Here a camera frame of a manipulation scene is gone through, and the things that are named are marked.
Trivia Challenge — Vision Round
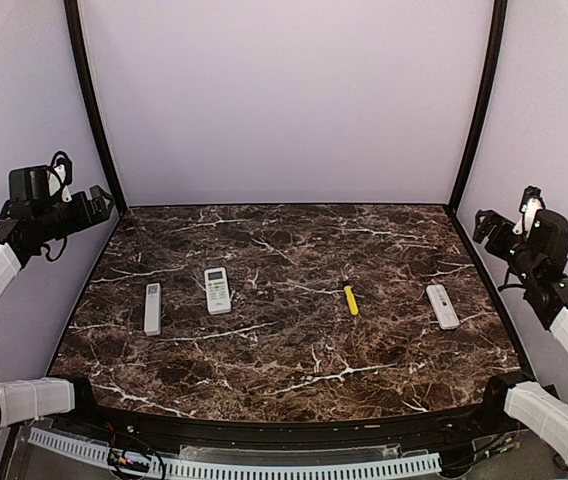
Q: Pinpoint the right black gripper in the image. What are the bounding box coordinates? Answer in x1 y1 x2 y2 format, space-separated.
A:
475 209 541 285

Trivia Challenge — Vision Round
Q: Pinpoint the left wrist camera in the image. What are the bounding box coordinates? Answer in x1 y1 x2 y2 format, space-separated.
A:
48 151 73 203

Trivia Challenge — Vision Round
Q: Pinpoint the black frame post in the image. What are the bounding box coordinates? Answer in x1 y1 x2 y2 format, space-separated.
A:
63 0 128 215
447 0 508 216

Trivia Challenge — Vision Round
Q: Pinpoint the white slotted cable duct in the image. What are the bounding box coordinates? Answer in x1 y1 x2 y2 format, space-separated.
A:
28 428 442 479

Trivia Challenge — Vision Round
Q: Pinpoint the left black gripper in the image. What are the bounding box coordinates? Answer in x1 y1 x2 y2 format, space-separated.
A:
33 185 114 241

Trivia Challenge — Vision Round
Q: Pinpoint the left black frame post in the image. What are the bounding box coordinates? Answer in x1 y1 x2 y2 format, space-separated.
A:
63 0 128 215

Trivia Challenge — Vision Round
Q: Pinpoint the right black frame post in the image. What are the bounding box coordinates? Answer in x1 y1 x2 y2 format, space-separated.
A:
447 0 508 216

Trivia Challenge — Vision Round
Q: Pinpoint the white remote at right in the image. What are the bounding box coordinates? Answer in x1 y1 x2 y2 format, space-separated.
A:
426 284 460 330

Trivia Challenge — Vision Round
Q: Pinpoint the yellow handled screwdriver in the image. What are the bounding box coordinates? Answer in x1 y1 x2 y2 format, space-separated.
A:
342 279 359 316

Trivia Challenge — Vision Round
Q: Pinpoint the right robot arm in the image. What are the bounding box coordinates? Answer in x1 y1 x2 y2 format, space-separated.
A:
473 209 568 467

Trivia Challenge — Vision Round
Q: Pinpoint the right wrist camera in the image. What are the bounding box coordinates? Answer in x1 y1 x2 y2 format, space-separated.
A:
513 186 545 238

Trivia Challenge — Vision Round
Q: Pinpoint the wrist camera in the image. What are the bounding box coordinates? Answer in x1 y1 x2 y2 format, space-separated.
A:
48 151 73 203
513 186 545 238

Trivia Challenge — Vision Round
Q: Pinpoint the slim white remote control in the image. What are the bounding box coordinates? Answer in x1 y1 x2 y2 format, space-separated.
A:
144 283 162 336

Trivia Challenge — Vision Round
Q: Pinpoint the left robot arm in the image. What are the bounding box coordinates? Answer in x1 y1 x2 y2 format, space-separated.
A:
0 160 113 436

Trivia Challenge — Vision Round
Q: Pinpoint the black front rail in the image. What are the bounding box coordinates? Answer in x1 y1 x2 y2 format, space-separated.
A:
52 404 518 452

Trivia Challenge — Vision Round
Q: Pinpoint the white TCL air-conditioner remote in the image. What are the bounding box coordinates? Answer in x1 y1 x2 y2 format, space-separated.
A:
204 267 232 315

